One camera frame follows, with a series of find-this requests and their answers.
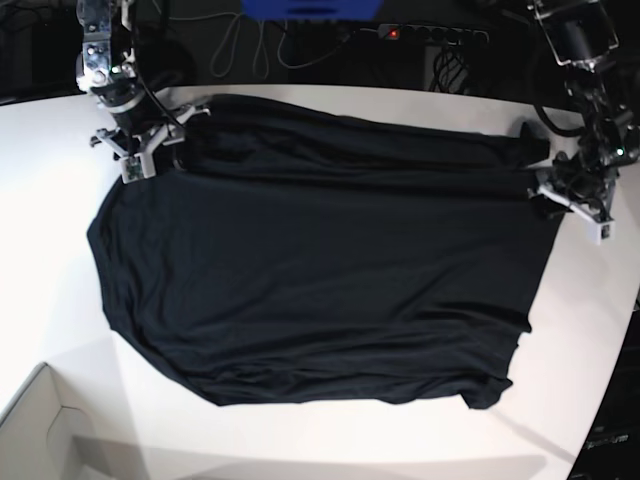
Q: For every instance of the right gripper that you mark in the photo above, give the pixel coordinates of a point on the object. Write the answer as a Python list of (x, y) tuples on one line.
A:
[(161, 134)]

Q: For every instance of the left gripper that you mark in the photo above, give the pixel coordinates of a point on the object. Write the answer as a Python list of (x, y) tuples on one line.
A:
[(587, 193)]

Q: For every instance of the black t-shirt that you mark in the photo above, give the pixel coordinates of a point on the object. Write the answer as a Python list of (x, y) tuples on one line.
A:
[(286, 255)]

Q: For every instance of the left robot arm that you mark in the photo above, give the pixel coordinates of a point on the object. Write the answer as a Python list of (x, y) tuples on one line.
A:
[(583, 41)]

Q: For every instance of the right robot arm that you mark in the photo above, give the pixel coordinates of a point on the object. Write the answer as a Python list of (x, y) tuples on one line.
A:
[(124, 63)]

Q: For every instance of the blue box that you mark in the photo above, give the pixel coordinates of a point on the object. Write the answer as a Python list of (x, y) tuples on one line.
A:
[(359, 10)]

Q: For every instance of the black power strip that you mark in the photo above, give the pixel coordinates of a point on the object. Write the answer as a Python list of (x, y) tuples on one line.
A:
[(428, 34)]

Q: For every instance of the white cardboard box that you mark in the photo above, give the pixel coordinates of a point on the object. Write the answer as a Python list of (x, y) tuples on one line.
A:
[(36, 440)]

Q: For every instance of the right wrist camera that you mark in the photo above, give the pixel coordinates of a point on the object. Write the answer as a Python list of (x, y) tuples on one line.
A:
[(138, 167)]

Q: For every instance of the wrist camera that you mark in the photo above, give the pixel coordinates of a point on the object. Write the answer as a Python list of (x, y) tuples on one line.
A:
[(600, 231), (138, 167)]

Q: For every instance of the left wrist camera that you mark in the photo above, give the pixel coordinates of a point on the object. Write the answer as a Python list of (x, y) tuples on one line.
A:
[(600, 231)]

